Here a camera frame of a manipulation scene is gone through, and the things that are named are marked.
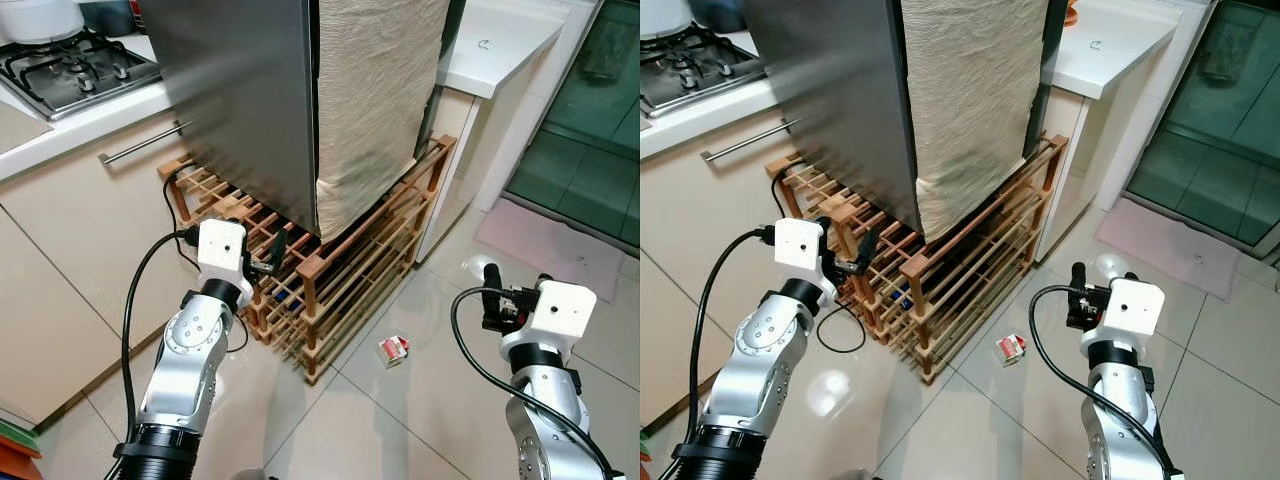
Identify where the white cooking pot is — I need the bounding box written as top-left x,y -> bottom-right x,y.
640,0 -> 697,42
0,0 -> 87,47

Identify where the beige cloth over fridge door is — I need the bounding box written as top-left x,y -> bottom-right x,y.
314,0 -> 452,244
900,0 -> 1050,244

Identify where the green glass door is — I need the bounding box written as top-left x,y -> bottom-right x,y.
505,0 -> 641,249
1125,0 -> 1280,260

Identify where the white side cabinet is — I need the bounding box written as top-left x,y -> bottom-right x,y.
1035,0 -> 1217,263
415,0 -> 579,263

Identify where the steel gas stove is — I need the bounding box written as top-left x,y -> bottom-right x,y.
0,28 -> 165,122
640,25 -> 767,120

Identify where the orange plastic board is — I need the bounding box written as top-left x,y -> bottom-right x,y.
0,436 -> 44,480

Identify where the grey steel fridge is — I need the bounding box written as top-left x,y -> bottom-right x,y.
140,0 -> 468,243
742,0 -> 1069,243

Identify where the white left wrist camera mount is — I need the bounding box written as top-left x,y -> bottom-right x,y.
774,217 -> 837,301
196,218 -> 252,301

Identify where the pink floor mat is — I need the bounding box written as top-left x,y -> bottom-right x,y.
473,197 -> 627,304
1094,197 -> 1242,302

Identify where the dark blue pot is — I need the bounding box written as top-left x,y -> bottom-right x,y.
80,0 -> 137,37
692,0 -> 747,32

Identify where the wooden wine rack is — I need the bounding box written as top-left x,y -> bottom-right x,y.
766,133 -> 1070,385
157,135 -> 458,385

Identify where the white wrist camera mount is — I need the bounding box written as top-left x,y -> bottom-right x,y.
500,279 -> 599,363
774,217 -> 837,301
196,218 -> 252,301
1080,277 -> 1167,353

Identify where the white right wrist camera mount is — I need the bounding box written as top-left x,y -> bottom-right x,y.
1080,277 -> 1167,353
500,279 -> 599,363

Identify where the steel cabinet bar handle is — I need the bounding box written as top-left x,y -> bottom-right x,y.
98,120 -> 193,166
700,117 -> 801,163

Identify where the beige kitchen base cabinet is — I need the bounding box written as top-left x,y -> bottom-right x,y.
640,30 -> 801,427
0,30 -> 201,433

